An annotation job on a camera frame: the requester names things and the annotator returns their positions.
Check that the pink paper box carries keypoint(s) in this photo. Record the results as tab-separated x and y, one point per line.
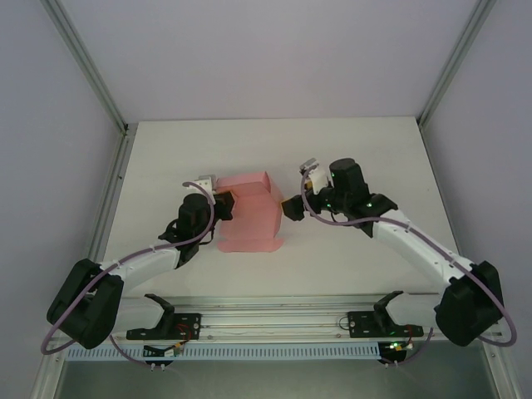
253	220

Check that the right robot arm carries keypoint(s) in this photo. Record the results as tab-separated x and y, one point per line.
415	245

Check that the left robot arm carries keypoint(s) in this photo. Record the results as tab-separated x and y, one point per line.
141	266

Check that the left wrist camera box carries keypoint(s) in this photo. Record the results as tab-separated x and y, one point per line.
208	183

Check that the aluminium table side rail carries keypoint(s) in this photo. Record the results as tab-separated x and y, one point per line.
116	178

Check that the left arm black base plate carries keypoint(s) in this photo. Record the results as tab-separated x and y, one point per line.
189	322

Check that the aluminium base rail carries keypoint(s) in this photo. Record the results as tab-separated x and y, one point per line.
270	320

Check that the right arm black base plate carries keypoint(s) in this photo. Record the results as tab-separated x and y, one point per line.
361	326

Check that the aluminium frame post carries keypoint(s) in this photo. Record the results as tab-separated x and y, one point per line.
83	54
457	54

